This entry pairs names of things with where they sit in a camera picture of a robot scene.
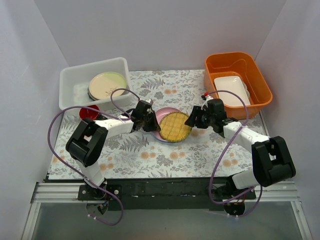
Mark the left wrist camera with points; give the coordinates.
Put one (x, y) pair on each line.
(150, 102)

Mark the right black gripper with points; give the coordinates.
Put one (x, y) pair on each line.
(199, 118)

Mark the woven bamboo round tray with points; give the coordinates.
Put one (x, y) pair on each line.
(173, 127)

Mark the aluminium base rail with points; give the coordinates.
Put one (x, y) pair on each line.
(164, 209)

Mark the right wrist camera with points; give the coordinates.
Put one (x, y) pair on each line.
(206, 97)

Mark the white rectangular dish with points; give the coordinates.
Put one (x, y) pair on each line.
(235, 85)

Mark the cream and green plate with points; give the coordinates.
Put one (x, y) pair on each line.
(102, 85)

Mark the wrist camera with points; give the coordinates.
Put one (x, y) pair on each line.
(206, 97)
(150, 102)

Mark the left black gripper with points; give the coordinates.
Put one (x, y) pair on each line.
(147, 121)

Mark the cream and blue plate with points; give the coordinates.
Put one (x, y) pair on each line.
(92, 97)

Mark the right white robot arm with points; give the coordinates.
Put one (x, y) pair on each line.
(271, 159)

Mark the pink round plate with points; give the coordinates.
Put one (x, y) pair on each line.
(160, 114)

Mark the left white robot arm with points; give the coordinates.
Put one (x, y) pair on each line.
(86, 143)

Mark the white plastic bin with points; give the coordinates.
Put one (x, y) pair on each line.
(74, 83)

